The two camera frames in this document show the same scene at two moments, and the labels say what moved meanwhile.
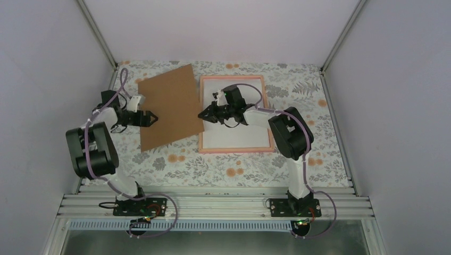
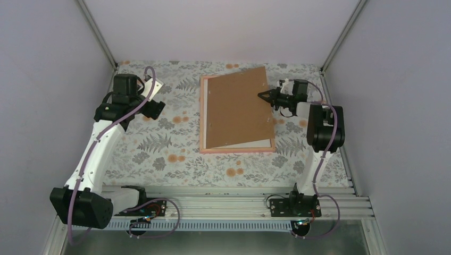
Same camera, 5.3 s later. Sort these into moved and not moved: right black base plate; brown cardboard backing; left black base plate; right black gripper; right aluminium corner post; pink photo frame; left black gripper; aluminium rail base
Moved: pink photo frame; brown cardboard backing; left black gripper; right black gripper
Not moved: right aluminium corner post; left black base plate; right black base plate; aluminium rail base
